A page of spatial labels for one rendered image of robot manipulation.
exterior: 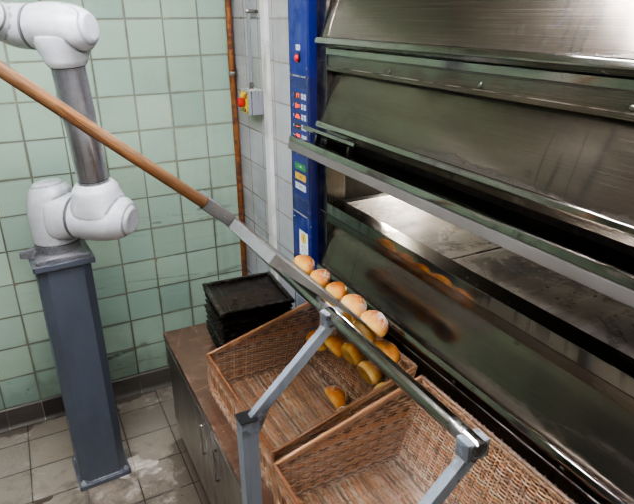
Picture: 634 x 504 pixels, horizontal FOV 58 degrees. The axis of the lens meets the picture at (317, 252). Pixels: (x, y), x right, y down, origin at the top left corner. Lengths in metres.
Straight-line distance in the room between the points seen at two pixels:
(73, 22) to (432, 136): 1.06
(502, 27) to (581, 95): 0.24
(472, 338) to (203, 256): 1.73
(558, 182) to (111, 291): 2.19
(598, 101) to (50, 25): 1.45
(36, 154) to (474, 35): 1.89
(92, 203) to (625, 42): 1.57
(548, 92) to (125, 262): 2.12
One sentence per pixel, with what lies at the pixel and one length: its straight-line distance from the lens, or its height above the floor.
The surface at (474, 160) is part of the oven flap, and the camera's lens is 1.37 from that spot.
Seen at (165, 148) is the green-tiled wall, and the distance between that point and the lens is 2.75.
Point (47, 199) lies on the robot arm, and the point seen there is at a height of 1.23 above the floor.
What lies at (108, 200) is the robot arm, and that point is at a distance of 2.03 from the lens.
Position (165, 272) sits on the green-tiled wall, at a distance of 2.92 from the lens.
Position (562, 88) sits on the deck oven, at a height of 1.67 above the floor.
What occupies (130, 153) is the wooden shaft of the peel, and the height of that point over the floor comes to 1.51.
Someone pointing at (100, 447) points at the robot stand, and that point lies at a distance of 2.63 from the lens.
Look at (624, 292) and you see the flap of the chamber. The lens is 0.99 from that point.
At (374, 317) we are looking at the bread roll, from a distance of 1.58.
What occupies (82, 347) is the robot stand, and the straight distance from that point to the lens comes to 2.36.
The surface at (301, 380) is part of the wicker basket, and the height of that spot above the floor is 0.59.
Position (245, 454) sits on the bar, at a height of 0.87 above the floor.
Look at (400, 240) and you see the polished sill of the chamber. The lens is 1.72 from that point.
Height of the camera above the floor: 1.81
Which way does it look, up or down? 23 degrees down
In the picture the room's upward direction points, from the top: straight up
